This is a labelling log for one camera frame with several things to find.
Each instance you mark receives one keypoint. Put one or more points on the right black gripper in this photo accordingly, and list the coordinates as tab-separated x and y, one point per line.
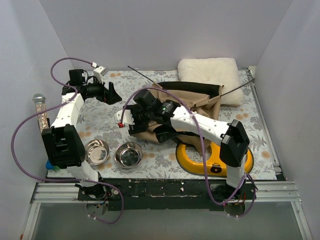
136	120

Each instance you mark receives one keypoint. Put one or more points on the left steel bowl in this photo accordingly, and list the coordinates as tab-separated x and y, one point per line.
96	152

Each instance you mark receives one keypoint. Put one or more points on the yellow double bowl holder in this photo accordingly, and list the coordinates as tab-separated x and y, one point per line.
192	161

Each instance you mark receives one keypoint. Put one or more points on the steel bowl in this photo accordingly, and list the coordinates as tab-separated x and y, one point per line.
128	155
96	152

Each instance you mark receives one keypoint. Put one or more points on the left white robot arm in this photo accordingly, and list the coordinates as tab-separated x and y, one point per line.
62	142

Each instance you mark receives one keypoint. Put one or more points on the aluminium frame rail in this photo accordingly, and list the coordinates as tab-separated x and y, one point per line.
67	193

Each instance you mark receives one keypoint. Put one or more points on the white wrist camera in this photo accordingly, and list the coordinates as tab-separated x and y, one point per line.
99	72
123	117

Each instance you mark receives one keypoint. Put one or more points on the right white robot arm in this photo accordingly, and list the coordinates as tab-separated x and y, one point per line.
231	137

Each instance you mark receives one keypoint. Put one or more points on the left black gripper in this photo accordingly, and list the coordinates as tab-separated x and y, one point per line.
105	91

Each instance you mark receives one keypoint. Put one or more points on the cream fluffy pillow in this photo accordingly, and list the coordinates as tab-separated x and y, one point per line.
222	71

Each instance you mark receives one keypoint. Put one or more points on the right steel bowl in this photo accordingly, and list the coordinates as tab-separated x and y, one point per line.
128	155

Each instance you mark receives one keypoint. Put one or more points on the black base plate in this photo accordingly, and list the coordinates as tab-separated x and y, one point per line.
170	194

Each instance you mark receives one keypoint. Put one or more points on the blue green toy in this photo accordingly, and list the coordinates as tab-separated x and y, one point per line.
49	166

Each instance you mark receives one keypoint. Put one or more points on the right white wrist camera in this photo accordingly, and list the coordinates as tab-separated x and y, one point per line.
123	117

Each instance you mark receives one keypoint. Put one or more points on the beige fabric pet tent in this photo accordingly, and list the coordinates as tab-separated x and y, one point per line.
201	98

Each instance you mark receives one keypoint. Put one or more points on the black tent pole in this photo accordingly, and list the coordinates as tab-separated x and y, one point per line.
239	87
149	79

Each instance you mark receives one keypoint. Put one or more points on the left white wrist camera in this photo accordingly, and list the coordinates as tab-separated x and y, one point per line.
99	72

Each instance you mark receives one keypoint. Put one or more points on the floral table mat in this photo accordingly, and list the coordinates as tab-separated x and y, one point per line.
96	121

